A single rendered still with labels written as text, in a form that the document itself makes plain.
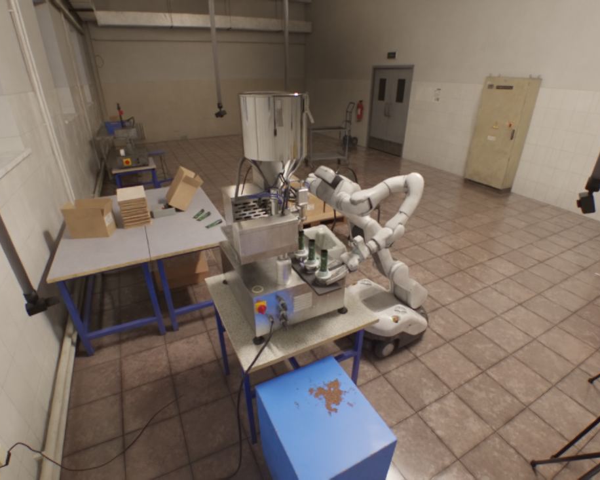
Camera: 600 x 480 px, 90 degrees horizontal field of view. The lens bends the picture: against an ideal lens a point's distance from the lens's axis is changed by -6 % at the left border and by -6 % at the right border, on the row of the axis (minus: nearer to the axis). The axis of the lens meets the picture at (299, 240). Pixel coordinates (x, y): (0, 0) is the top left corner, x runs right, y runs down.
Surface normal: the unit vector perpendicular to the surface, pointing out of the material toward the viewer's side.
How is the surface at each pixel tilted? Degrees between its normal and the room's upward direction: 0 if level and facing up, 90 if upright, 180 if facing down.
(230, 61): 90
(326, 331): 0
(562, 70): 90
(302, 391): 0
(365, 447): 0
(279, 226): 90
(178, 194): 90
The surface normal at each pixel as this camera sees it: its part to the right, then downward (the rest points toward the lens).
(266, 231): 0.45, 0.41
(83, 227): 0.12, 0.46
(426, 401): 0.00, -0.89
